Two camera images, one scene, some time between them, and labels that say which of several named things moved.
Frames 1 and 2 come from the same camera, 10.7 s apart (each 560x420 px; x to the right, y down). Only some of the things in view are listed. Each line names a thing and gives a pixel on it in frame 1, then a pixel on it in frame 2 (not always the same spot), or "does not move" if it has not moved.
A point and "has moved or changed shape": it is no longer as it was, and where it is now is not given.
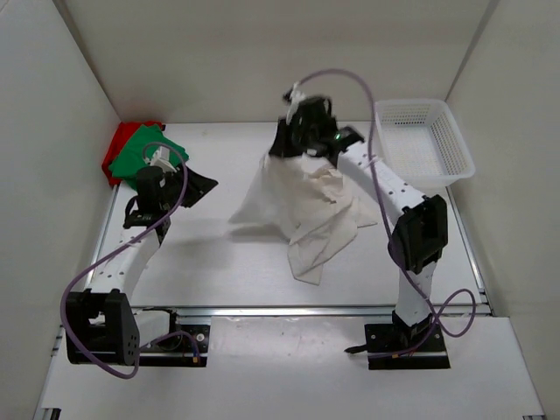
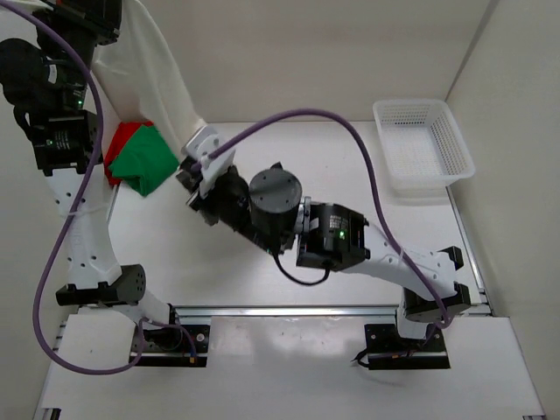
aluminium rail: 249,311 does not move
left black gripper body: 174,181 to 84,28
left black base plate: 185,346 does not move
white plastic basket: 421,142 does not move
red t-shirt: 124,131 does not move
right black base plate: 386,339 does not move
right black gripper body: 309,138 to 230,199
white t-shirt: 304,203 has moved or changed shape
